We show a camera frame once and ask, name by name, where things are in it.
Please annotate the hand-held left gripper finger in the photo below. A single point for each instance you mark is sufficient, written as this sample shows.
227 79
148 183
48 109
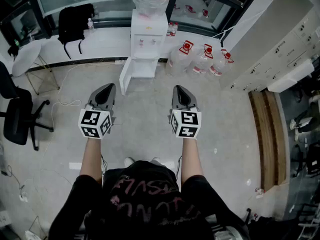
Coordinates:
114 96
92 97

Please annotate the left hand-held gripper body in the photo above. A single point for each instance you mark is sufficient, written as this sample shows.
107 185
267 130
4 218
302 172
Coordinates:
93 122

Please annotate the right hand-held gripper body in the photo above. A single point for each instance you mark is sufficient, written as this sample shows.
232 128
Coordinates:
187 124

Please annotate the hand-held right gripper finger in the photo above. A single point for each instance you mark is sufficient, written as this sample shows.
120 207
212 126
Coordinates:
192 99
175 96

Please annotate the white water dispenser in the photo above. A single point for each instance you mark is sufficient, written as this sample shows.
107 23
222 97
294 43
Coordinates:
150 21

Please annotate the person's left forearm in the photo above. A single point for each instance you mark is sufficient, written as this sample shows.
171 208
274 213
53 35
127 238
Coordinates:
91 159

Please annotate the person's right forearm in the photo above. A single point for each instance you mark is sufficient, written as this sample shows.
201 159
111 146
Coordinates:
191 159

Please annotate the clear plastic bottle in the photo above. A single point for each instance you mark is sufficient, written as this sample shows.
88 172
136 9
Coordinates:
91 26

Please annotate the person's right white shoe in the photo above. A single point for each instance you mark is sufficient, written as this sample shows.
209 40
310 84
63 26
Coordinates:
155 159

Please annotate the person's white shoe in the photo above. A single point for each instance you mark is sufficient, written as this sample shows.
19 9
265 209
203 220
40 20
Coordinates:
155 159
129 161

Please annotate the person's left white shoe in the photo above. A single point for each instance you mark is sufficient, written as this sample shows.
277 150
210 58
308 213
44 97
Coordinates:
129 161

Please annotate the small red-capped bottle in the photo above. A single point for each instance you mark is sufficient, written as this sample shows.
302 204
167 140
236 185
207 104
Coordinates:
169 30
175 31

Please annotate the black backpack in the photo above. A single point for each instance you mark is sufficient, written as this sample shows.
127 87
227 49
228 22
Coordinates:
72 24

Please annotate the black office chair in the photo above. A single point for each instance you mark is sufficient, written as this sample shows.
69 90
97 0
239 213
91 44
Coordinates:
17 119

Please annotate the wooden bench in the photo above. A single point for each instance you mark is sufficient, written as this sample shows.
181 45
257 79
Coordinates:
270 139

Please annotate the white box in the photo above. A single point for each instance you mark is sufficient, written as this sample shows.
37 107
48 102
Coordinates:
290 80

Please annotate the small red white object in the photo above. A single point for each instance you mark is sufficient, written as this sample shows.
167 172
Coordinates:
260 193

